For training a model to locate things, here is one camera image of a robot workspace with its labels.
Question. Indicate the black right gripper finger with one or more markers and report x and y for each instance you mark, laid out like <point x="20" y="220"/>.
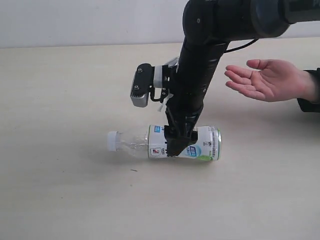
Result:
<point x="177" y="139"/>

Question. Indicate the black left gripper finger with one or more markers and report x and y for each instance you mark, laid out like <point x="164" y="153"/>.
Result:
<point x="193" y="136"/>

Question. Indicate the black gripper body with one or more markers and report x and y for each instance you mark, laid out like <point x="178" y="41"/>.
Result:
<point x="182" y="115"/>

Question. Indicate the clear bottle lime label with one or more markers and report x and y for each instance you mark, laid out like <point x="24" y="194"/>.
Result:
<point x="150" y="143"/>

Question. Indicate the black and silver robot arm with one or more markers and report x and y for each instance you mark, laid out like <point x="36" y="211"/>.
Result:
<point x="209" y="26"/>

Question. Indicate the black sleeved forearm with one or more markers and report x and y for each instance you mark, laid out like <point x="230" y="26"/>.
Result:
<point x="309" y="101"/>

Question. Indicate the open bare human hand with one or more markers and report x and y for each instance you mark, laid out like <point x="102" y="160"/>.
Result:
<point x="267" y="80"/>

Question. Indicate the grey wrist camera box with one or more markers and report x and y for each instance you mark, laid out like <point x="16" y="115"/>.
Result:
<point x="153" y="83"/>

